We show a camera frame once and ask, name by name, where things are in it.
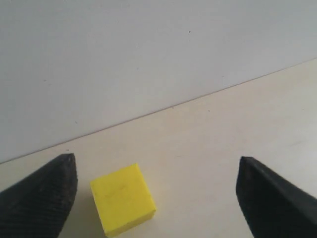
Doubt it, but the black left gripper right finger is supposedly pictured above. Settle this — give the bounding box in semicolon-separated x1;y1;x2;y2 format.
236;157;317;238

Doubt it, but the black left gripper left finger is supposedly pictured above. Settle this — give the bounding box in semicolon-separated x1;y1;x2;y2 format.
0;153;78;238

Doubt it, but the yellow cube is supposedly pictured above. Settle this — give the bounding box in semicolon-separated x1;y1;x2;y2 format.
90;163;157;238

